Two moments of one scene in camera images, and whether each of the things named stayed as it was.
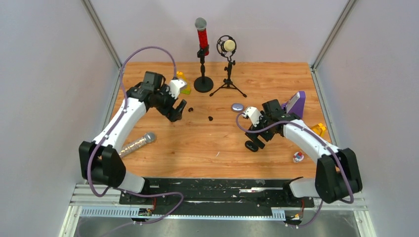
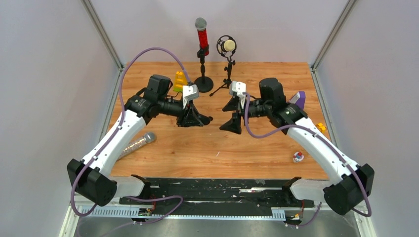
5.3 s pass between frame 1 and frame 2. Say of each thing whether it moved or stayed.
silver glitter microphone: stayed
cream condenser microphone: stayed
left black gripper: moved
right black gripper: moved
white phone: stayed
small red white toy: stayed
